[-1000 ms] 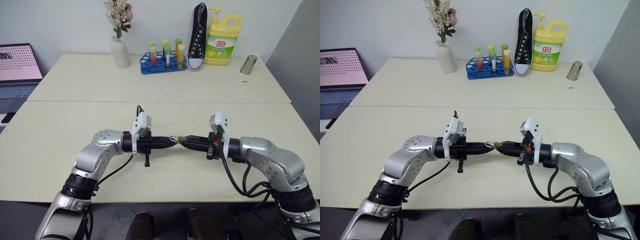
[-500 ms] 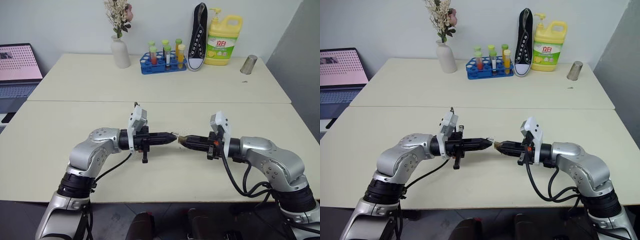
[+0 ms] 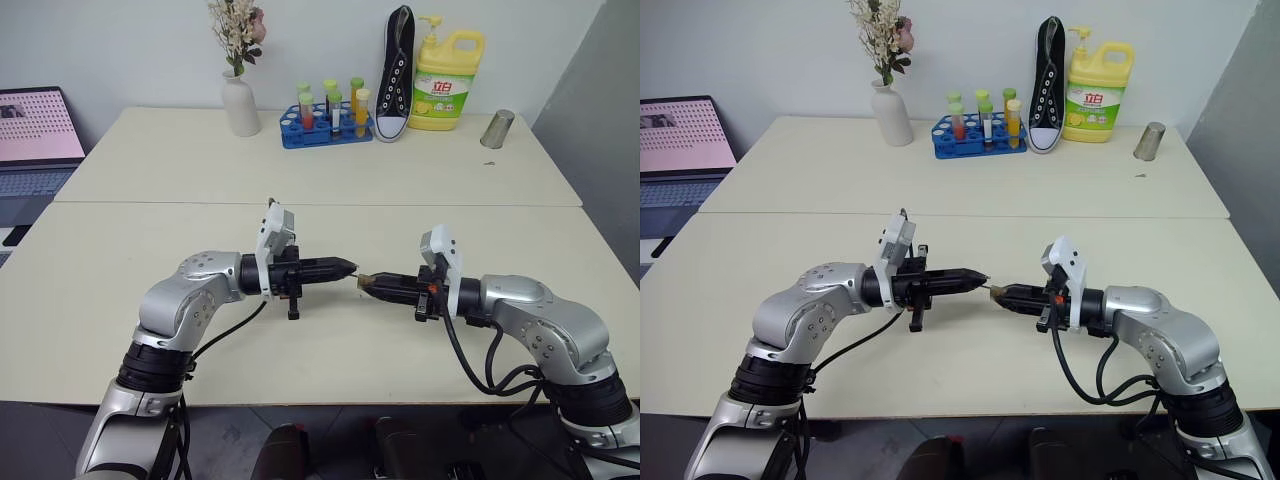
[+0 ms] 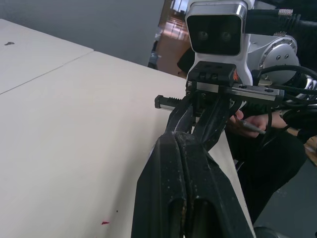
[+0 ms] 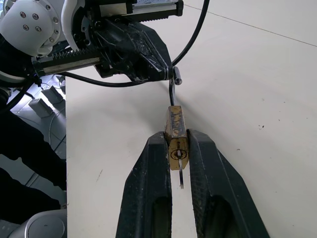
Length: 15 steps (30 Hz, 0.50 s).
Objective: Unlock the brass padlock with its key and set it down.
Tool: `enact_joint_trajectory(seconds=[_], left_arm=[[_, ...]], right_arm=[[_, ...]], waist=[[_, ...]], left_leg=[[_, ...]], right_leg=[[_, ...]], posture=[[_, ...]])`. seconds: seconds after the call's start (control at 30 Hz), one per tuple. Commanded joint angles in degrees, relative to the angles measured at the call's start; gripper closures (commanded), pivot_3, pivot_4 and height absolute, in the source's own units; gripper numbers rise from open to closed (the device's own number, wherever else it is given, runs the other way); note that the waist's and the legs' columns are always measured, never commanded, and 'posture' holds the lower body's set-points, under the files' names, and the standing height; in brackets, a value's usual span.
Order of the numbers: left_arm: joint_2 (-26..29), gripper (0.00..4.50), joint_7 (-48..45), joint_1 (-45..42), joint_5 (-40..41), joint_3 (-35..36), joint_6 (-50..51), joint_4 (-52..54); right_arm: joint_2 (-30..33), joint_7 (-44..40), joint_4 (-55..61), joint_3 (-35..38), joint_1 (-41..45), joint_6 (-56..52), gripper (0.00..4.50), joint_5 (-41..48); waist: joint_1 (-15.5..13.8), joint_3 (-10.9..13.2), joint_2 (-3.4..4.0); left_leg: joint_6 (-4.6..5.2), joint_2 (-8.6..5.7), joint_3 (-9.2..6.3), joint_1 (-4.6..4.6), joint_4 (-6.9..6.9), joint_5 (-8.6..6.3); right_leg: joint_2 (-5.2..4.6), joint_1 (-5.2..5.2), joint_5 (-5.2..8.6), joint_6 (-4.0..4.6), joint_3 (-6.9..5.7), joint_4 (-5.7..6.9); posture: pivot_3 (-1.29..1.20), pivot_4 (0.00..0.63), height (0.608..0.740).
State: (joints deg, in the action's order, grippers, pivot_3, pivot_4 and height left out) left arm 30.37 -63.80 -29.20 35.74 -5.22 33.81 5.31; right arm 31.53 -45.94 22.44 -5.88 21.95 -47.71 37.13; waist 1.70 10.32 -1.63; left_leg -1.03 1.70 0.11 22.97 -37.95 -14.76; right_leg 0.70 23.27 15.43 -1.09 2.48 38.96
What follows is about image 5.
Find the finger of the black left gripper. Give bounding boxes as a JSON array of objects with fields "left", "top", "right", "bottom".
[
  {"left": 98, "top": 21, "right": 167, "bottom": 82},
  {"left": 133, "top": 23, "right": 172, "bottom": 75}
]

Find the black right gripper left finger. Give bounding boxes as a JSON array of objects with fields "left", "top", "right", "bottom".
[{"left": 115, "top": 130, "right": 173, "bottom": 238}]

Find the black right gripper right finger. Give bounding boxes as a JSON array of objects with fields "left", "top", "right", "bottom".
[{"left": 186, "top": 128, "right": 271, "bottom": 238}]

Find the silver padlock key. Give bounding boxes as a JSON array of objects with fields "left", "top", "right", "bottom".
[{"left": 176, "top": 149, "right": 187, "bottom": 190}]

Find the brass padlock with steel shackle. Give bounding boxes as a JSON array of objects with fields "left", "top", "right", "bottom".
[{"left": 163, "top": 65, "right": 190, "bottom": 171}]

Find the grey power adapter box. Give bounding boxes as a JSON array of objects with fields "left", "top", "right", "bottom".
[
  {"left": 40, "top": 85, "right": 64, "bottom": 104},
  {"left": 28, "top": 97, "right": 54, "bottom": 118}
]

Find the black robot body cover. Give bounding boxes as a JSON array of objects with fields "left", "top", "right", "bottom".
[{"left": 0, "top": 33, "right": 67, "bottom": 224}]

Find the silver robot body shell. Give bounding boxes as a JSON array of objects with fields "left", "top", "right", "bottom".
[{"left": 0, "top": 209, "right": 67, "bottom": 238}]

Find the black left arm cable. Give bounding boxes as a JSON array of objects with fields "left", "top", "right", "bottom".
[{"left": 56, "top": 0, "right": 211, "bottom": 88}]

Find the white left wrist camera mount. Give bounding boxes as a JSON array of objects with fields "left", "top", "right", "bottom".
[{"left": 60, "top": 0, "right": 86, "bottom": 52}]

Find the black thin robot cable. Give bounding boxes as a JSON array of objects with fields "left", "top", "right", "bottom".
[{"left": 4, "top": 74, "right": 38, "bottom": 113}]

